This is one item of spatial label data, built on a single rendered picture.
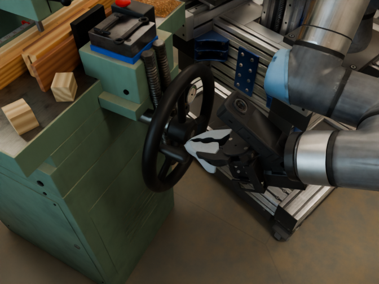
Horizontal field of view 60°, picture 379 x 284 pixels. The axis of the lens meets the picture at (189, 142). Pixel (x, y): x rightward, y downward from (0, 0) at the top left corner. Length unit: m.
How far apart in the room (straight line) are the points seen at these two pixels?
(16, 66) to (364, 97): 0.63
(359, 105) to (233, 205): 1.11
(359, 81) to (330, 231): 1.15
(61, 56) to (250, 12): 0.78
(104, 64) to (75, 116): 0.12
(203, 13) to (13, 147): 0.80
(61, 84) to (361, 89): 0.50
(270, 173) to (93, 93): 0.39
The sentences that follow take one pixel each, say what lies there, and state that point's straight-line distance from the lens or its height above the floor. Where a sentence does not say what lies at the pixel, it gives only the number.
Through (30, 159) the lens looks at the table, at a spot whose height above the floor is 0.87.
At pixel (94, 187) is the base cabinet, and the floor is 0.64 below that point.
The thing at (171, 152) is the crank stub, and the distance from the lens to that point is 0.59.
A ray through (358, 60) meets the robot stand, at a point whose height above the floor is 0.82.
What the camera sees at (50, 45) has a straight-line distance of 0.72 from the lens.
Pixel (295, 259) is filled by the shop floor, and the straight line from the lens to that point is 1.49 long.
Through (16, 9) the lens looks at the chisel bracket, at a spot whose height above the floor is 1.01.
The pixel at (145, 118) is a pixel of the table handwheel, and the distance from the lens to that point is 0.73.
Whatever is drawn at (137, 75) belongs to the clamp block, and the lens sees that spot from 0.64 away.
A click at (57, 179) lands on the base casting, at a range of 0.73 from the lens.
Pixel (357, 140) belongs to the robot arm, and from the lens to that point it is 0.44.
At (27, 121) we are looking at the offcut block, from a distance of 0.64.
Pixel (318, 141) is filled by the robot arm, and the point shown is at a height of 1.01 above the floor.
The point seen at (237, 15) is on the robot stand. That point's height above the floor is 0.73.
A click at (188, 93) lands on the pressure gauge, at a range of 0.99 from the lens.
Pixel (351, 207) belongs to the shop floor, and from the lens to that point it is 1.70.
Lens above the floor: 1.34
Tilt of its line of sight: 50 degrees down
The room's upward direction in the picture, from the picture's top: straight up
